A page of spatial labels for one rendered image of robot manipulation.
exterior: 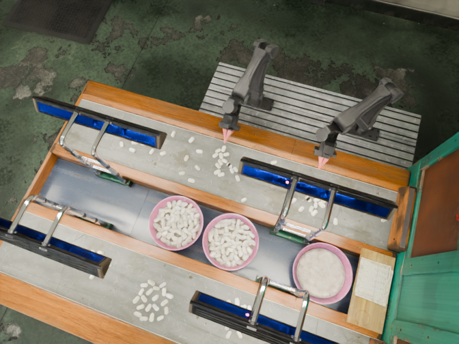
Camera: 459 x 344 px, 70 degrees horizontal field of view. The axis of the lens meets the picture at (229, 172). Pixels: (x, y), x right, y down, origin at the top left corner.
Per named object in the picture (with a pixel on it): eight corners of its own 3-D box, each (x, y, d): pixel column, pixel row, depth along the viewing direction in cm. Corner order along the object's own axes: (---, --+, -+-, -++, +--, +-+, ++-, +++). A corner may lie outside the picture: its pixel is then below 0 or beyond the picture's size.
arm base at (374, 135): (382, 135, 170) (385, 123, 173) (344, 124, 173) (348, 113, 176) (377, 141, 178) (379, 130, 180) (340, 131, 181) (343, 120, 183)
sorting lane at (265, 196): (82, 100, 189) (81, 98, 187) (404, 195, 163) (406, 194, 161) (58, 145, 180) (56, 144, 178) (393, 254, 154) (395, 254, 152)
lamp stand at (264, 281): (256, 275, 158) (260, 271, 116) (297, 289, 155) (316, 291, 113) (244, 315, 152) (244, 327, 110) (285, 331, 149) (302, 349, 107)
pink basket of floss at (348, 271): (280, 258, 160) (283, 256, 151) (329, 236, 162) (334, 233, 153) (306, 312, 151) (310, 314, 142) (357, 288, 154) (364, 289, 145)
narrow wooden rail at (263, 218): (64, 150, 187) (54, 142, 176) (387, 255, 160) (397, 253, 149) (59, 159, 185) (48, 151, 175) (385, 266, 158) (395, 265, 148)
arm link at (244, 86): (244, 101, 152) (276, 39, 147) (228, 93, 154) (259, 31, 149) (250, 105, 164) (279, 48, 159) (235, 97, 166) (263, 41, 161)
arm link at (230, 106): (233, 117, 149) (245, 93, 145) (218, 108, 151) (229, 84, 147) (241, 117, 160) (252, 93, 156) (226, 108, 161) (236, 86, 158)
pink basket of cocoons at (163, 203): (165, 193, 173) (161, 188, 164) (212, 209, 169) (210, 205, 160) (145, 241, 165) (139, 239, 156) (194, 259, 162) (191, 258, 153)
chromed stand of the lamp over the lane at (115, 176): (113, 146, 184) (73, 104, 142) (145, 156, 181) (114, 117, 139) (98, 176, 178) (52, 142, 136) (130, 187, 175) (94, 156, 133)
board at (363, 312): (361, 247, 151) (362, 247, 150) (394, 258, 149) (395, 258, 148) (345, 321, 141) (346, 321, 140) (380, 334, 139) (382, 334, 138)
